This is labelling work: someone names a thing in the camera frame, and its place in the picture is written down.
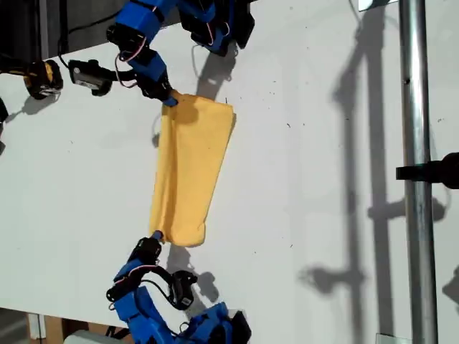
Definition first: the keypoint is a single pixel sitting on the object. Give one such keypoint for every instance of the yellow towel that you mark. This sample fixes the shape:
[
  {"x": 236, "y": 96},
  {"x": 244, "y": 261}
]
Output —
[{"x": 190, "y": 161}]

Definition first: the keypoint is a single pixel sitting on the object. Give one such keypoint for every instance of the brown cardboard box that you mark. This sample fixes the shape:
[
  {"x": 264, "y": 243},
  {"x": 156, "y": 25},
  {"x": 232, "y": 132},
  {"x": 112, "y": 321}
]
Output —
[{"x": 54, "y": 324}]

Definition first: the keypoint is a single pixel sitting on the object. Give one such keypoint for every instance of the grey metal bar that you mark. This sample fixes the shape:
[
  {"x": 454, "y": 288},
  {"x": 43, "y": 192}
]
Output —
[{"x": 43, "y": 28}]

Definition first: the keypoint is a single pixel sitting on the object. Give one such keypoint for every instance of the small black object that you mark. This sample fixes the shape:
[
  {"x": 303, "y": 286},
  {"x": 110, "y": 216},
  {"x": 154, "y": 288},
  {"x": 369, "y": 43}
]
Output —
[{"x": 3, "y": 111}]

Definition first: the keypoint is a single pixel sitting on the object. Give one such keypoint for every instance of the black camera stalk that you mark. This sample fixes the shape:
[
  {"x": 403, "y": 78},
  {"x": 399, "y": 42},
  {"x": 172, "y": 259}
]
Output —
[
  {"x": 163, "y": 274},
  {"x": 123, "y": 75}
]

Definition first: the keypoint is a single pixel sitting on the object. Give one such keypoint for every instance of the black camera box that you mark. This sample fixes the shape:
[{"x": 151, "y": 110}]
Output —
[
  {"x": 183, "y": 290},
  {"x": 86, "y": 75}
]

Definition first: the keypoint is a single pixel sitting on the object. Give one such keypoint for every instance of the white bracket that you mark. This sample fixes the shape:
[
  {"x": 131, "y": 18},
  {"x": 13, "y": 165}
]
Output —
[{"x": 36, "y": 326}]

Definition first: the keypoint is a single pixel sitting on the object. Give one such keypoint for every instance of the steel post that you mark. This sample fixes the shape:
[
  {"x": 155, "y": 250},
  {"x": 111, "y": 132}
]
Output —
[{"x": 416, "y": 143}]

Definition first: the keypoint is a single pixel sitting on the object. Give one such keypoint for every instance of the black post clamp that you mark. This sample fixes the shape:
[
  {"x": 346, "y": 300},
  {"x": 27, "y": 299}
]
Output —
[{"x": 441, "y": 170}]

